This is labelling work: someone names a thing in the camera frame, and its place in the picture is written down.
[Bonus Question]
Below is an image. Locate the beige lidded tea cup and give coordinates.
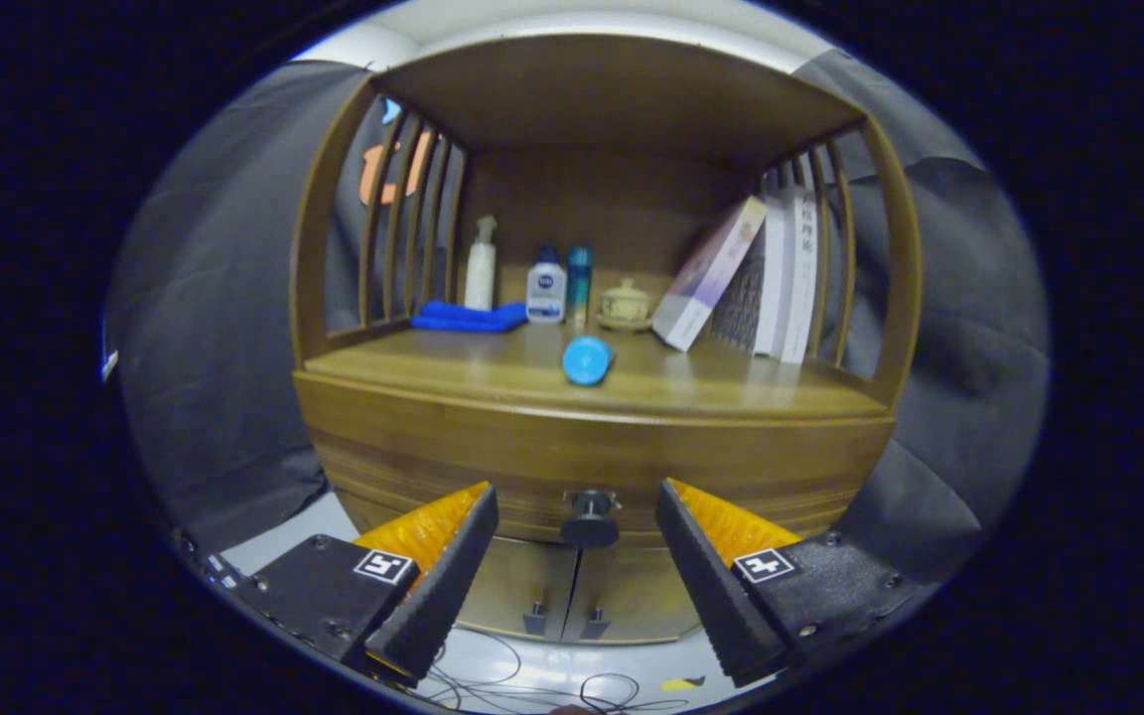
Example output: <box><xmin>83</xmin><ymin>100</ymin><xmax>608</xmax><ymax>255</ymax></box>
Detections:
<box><xmin>597</xmin><ymin>278</ymin><xmax>654</xmax><ymax>333</ymax></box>

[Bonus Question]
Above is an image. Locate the wooden cabinet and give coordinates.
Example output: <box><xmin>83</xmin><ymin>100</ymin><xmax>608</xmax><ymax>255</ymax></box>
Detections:
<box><xmin>289</xmin><ymin>33</ymin><xmax>924</xmax><ymax>646</ymax></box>

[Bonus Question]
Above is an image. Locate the dark patterned book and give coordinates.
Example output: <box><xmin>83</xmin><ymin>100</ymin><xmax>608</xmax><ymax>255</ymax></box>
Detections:
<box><xmin>709</xmin><ymin>248</ymin><xmax>767</xmax><ymax>354</ymax></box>

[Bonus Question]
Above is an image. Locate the wooden drawer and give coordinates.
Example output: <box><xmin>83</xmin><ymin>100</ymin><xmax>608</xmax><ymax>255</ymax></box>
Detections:
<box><xmin>292</xmin><ymin>369</ymin><xmax>899</xmax><ymax>550</ymax></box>

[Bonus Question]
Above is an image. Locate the white book with black lettering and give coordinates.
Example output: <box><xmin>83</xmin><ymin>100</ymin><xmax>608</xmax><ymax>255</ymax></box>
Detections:
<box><xmin>779</xmin><ymin>187</ymin><xmax>819</xmax><ymax>365</ymax></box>

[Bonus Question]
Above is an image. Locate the white bottle with blue cap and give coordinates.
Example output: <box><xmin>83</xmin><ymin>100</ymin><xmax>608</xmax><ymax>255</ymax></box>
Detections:
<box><xmin>526</xmin><ymin>245</ymin><xmax>568</xmax><ymax>326</ymax></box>

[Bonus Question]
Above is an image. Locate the teal spray bottle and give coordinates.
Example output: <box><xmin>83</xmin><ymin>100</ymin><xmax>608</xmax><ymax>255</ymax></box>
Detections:
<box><xmin>566</xmin><ymin>245</ymin><xmax>594</xmax><ymax>329</ymax></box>

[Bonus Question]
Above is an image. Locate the purple and white book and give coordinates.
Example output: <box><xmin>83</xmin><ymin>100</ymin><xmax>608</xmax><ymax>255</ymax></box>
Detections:
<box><xmin>650</xmin><ymin>196</ymin><xmax>769</xmax><ymax>353</ymax></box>

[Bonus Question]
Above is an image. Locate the wooden cabinet door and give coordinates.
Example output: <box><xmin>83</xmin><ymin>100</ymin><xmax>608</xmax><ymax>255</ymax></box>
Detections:
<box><xmin>458</xmin><ymin>536</ymin><xmax>581</xmax><ymax>642</ymax></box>
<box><xmin>562</xmin><ymin>546</ymin><xmax>722</xmax><ymax>646</ymax></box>

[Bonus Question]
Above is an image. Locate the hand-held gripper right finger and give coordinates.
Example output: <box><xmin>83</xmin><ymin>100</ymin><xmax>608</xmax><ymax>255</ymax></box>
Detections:
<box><xmin>654</xmin><ymin>477</ymin><xmax>930</xmax><ymax>689</ymax></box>

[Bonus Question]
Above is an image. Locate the blue folded cloth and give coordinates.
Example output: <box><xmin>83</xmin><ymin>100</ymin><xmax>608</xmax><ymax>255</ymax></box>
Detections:
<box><xmin>410</xmin><ymin>301</ymin><xmax>528</xmax><ymax>334</ymax></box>

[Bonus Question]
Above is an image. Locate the wooden countertop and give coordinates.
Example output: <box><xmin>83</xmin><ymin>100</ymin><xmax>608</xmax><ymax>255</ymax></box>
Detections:
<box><xmin>302</xmin><ymin>318</ymin><xmax>891</xmax><ymax>420</ymax></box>

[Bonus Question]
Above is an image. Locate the black drawer knob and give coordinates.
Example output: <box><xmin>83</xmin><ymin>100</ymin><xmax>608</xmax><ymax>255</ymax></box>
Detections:
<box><xmin>559</xmin><ymin>489</ymin><xmax>621</xmax><ymax>549</ymax></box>

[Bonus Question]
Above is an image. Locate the white pump bottle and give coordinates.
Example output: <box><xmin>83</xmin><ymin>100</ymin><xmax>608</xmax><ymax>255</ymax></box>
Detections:
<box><xmin>464</xmin><ymin>215</ymin><xmax>498</xmax><ymax>311</ymax></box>

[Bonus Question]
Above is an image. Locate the blue tube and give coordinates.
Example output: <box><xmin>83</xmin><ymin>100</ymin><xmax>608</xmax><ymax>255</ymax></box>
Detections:
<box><xmin>562</xmin><ymin>336</ymin><xmax>617</xmax><ymax>387</ymax></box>

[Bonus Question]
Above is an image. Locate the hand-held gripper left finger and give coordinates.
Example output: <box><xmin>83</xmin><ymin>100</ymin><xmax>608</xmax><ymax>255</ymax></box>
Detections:
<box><xmin>219</xmin><ymin>481</ymin><xmax>501</xmax><ymax>686</ymax></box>

